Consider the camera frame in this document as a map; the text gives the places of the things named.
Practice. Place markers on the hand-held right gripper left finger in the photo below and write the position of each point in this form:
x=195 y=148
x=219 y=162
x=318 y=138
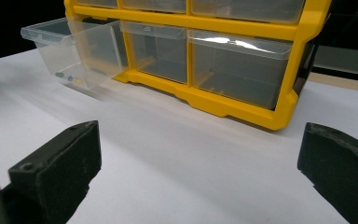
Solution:
x=59 y=168

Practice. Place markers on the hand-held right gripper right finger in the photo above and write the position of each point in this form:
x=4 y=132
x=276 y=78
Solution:
x=341 y=168

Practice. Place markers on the orange push pin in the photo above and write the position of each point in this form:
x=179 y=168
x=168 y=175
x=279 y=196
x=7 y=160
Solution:
x=78 y=80

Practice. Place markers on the blue push pin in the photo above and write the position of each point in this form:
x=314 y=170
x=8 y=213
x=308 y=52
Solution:
x=70 y=78

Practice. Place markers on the teal push pin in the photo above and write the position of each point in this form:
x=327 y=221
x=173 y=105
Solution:
x=59 y=74

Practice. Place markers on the yellow black drawer organizer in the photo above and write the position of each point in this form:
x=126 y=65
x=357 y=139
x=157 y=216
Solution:
x=245 y=109

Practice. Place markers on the clear plastic pulled-out drawer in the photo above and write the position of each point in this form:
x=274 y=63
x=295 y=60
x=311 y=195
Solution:
x=84 y=53

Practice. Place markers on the set of clear organizer drawers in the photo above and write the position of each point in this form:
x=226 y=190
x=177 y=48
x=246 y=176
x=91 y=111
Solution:
x=239 y=68

